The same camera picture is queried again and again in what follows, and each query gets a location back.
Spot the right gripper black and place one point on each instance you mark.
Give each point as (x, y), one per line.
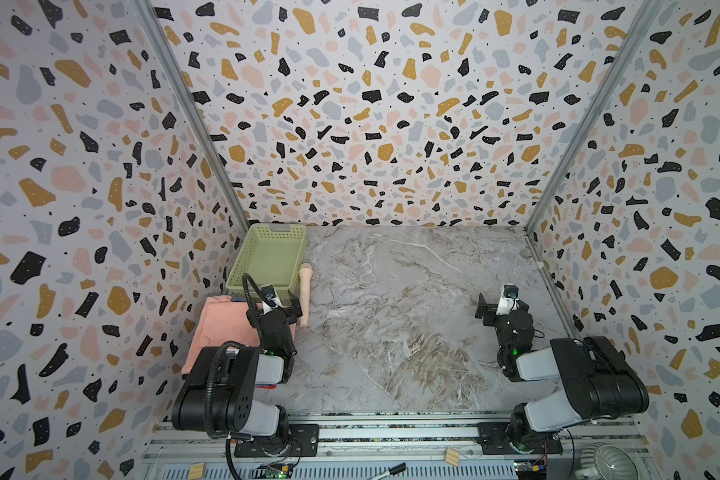
(492, 312)

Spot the white desk fan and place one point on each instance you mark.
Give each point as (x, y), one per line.
(609, 462)

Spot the right wooden block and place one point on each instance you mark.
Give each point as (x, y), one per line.
(452, 457)

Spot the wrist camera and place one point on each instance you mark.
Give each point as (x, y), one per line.
(509, 300)
(270, 299)

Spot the pink graphic t-shirt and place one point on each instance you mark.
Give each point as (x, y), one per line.
(223, 320)

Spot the left wooden block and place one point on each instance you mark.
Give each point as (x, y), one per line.
(197, 471)

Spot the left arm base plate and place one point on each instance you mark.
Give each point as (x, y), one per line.
(296, 440)

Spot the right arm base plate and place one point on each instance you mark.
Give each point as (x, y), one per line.
(502, 438)

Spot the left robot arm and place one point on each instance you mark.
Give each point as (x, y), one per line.
(231, 356)

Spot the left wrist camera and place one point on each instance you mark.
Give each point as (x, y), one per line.
(270, 299)

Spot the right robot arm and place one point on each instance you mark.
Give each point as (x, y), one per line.
(594, 381)

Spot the green plastic basket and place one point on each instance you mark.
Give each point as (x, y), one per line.
(272, 254)

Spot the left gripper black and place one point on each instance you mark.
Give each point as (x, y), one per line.
(288, 312)

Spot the right circuit board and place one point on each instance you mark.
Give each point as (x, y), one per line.
(530, 470)

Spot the green circuit board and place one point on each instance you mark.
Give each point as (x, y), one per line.
(273, 471)

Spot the wooden block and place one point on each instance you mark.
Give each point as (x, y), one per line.
(197, 471)
(452, 457)

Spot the aluminium rail frame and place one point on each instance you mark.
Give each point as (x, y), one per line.
(362, 429)

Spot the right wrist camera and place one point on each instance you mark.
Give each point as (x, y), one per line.
(509, 300)

